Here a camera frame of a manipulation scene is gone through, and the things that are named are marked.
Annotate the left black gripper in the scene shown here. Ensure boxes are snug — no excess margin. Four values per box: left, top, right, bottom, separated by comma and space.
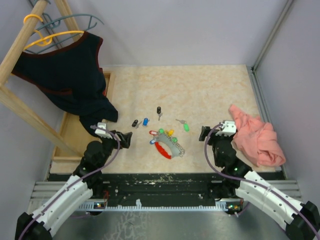
98, 130, 132, 168

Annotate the metal key organizer red strap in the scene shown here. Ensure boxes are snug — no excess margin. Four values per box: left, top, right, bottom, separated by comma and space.
149, 128, 186, 160

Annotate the yellow tag key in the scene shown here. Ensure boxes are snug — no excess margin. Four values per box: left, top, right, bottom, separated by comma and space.
166, 129, 174, 137

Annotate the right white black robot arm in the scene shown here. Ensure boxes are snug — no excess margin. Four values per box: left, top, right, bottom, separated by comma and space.
198, 123, 320, 240

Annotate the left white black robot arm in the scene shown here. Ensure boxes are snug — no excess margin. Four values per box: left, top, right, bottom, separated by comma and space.
14, 130, 133, 240

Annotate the black tag key left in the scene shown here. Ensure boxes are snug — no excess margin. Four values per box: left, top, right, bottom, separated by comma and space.
131, 119, 142, 129

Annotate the black tag key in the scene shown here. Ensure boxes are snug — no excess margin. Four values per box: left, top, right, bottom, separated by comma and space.
156, 106, 163, 121
131, 119, 142, 129

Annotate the blue tag key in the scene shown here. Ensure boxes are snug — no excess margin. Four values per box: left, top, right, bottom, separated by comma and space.
142, 118, 150, 127

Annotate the red tag key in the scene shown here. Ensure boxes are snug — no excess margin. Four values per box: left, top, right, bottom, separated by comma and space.
149, 130, 158, 136

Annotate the black tag key upper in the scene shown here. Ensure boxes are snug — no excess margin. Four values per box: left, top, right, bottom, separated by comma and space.
156, 106, 163, 121

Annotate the pink cloth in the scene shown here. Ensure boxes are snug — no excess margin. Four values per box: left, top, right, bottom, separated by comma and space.
229, 104, 286, 167

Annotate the dark navy vest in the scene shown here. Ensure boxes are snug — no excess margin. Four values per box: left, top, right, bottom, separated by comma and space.
12, 32, 119, 136

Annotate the wooden clothes rack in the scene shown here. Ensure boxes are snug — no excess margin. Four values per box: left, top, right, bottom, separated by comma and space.
0, 0, 83, 156

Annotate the teal plastic hanger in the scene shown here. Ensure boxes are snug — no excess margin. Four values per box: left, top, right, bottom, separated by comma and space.
25, 13, 104, 54

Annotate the yellow plastic hanger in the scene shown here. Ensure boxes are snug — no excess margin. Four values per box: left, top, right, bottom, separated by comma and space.
23, 14, 84, 51

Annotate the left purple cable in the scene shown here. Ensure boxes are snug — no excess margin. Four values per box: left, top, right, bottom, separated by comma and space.
18, 125, 121, 240

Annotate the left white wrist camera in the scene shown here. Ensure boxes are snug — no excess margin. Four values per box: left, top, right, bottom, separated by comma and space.
94, 122, 112, 139

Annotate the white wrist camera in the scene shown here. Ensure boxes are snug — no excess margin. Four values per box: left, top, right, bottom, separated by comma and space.
94, 122, 112, 139
220, 120, 237, 134

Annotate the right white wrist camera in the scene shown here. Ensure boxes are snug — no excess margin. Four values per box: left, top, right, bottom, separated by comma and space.
220, 120, 237, 134

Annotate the wooden tray frame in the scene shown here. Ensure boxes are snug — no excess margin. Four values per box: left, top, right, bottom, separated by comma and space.
51, 70, 116, 162

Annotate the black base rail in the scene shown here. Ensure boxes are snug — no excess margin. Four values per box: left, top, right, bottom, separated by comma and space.
47, 171, 286, 208

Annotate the aluminium frame post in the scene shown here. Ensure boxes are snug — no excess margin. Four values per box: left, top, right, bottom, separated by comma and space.
251, 0, 296, 73

